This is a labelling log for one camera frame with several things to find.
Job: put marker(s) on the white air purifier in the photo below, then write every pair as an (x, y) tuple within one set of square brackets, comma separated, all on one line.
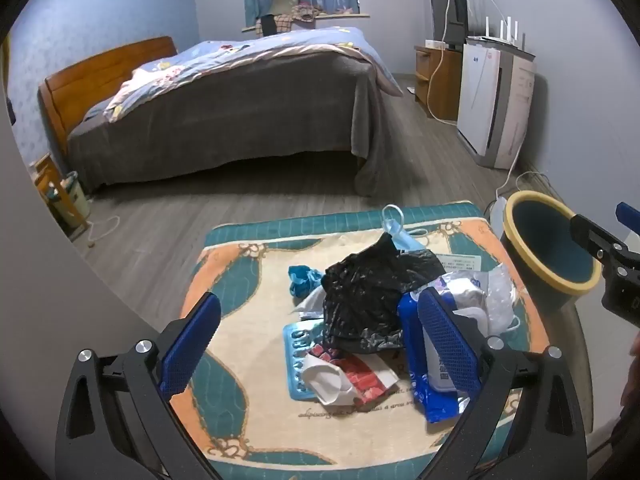
[(485, 100)]

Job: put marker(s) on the green and white cardboard box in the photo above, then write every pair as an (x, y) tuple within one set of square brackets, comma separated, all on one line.
[(460, 263)]

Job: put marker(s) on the white router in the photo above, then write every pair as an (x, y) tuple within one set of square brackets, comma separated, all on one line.
[(497, 37)]

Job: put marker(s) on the pale green bucket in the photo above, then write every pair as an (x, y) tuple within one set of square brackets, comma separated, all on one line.
[(72, 200)]

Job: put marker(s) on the black monitor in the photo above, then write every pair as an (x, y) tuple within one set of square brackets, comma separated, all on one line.
[(447, 15)]

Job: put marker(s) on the blue wet wipes packet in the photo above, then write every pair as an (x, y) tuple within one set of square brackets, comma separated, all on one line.
[(414, 360)]

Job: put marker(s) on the pile of checked clothes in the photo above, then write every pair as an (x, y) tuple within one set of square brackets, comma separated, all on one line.
[(300, 14)]

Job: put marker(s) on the clear plastic bag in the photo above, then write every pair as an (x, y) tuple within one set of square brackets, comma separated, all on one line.
[(462, 287), (500, 295)]

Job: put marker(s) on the person's right forearm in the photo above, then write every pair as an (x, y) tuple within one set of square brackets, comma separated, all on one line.
[(632, 370)]

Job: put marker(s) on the wooden cabinet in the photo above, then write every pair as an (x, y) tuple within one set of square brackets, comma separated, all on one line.
[(445, 85)]

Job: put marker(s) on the wooden window sill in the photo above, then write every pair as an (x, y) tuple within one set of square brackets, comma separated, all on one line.
[(350, 15)]

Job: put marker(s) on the teal blister pack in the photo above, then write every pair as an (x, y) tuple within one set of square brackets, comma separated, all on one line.
[(294, 355)]

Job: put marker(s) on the blue face mask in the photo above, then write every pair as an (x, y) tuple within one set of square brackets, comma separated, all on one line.
[(400, 237)]

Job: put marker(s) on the wooden bed frame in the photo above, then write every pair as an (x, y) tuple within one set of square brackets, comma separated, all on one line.
[(90, 85)]

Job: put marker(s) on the blue floral quilt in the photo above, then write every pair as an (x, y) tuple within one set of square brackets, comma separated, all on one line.
[(240, 57)]

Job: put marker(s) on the black bag on bed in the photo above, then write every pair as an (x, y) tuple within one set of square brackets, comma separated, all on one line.
[(267, 25)]

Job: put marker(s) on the teal and orange patterned mat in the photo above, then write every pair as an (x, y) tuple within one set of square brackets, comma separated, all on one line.
[(250, 320)]

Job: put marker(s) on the teal bin with yellow rim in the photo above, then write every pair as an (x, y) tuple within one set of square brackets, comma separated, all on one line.
[(550, 245)]

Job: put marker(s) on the white power strip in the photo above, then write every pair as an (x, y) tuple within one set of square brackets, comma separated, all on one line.
[(497, 215)]

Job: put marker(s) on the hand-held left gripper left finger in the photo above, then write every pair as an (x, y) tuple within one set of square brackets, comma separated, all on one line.
[(190, 342)]

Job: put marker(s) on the small white box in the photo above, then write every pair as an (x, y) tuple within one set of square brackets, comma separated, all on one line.
[(435, 43)]

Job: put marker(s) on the black plastic bag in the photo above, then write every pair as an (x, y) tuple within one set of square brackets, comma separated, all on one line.
[(365, 295)]

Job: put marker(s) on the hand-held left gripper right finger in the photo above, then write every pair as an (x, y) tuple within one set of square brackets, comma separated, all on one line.
[(445, 342)]

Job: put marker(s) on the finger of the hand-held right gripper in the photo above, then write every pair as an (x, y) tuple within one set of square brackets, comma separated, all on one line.
[(627, 217), (590, 234)]

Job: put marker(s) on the olive pillow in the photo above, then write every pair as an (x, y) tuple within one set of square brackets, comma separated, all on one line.
[(286, 1)]

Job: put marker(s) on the red and white wrapper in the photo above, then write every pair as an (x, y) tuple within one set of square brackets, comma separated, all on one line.
[(367, 379)]

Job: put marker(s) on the bed with brown cover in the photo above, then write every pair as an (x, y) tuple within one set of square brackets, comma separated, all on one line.
[(225, 120)]

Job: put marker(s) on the wooden stool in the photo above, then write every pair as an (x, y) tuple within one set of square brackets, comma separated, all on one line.
[(45, 175)]

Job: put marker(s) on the crumpled white paper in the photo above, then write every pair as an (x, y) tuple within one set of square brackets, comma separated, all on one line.
[(325, 381)]

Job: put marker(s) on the small teal wrapper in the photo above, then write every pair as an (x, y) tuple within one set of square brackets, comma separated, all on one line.
[(302, 277)]

